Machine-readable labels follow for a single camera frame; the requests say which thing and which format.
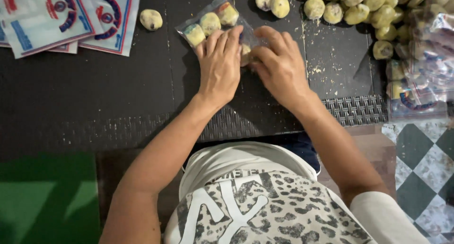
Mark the clear plastic bag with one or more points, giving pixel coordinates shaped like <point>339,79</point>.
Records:
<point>216,20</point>

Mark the green mat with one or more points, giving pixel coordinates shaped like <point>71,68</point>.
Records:
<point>46,201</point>

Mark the white leopard print shirt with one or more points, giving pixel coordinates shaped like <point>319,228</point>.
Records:
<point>262,205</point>

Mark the person's left hand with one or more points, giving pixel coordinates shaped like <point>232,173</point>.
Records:
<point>218,70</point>

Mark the dark blue shorts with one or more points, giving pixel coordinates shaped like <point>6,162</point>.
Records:
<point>305,152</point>

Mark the round yellow pastry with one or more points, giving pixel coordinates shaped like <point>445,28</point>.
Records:
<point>245,54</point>
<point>227,14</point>
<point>210,23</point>
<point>194,35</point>
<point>151,19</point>

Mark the empty printed plastic bag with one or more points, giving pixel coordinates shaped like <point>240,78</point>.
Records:
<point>65,48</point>
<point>113,22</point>
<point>46,19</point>

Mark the heap of filled pastry bags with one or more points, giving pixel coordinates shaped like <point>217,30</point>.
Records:
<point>422,77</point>

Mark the pile of yellow pastries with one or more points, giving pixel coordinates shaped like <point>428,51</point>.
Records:
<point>358,10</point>

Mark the person's right hand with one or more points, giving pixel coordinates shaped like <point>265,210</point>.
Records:
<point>282,68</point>

